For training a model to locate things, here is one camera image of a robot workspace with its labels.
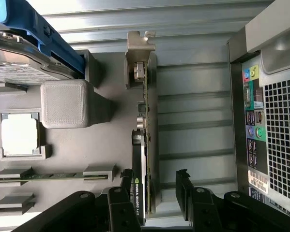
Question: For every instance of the grey plastic parts rack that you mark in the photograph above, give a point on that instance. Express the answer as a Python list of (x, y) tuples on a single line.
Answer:
[(86, 149)]

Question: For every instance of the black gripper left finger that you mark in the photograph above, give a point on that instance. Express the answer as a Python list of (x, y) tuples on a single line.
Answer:
[(120, 210)]

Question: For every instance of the green RAM stick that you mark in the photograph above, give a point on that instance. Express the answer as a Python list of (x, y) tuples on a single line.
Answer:
[(62, 176)]

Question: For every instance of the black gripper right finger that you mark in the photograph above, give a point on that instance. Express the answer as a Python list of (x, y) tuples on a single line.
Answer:
[(200, 212)]

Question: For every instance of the silver CPU chip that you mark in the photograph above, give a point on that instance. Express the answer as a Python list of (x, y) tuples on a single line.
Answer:
[(20, 134)]

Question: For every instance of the hard disk in blue caddy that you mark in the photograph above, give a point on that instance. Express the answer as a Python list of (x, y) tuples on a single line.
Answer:
[(21, 58)]

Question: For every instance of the open black PC case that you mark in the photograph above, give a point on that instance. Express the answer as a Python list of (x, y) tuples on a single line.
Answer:
[(280, 120)]

